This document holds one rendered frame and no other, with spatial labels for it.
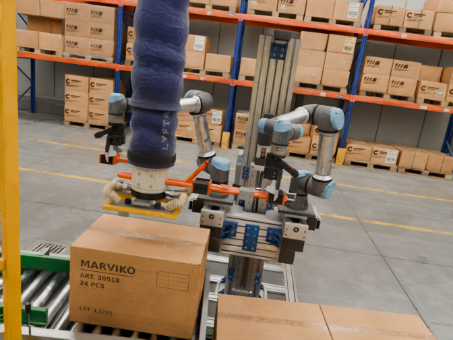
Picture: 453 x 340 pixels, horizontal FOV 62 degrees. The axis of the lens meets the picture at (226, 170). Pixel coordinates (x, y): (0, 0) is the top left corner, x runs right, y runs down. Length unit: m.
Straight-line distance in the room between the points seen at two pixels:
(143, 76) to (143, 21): 0.22
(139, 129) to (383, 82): 7.92
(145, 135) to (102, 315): 0.88
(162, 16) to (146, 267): 1.08
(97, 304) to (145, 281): 0.27
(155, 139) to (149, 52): 0.36
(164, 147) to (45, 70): 10.18
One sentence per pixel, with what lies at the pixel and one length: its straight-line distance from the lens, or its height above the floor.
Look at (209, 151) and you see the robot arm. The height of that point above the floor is 1.29.
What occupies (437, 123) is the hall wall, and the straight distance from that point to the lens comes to 11.13.
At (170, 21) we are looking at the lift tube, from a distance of 1.66.
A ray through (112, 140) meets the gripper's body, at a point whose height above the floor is 1.36.
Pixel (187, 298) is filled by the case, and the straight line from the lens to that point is 1.84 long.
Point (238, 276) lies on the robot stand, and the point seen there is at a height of 0.46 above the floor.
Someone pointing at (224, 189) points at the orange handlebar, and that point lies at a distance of 1.76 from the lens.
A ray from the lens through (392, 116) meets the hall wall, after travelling 10.71.
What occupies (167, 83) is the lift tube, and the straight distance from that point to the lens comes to 1.65.
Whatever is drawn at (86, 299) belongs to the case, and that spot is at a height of 0.68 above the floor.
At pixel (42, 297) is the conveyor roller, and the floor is 0.55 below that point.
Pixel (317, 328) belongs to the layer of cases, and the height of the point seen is 0.54.
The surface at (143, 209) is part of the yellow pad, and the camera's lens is 1.75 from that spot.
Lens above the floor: 1.80
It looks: 15 degrees down
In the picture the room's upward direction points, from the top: 7 degrees clockwise
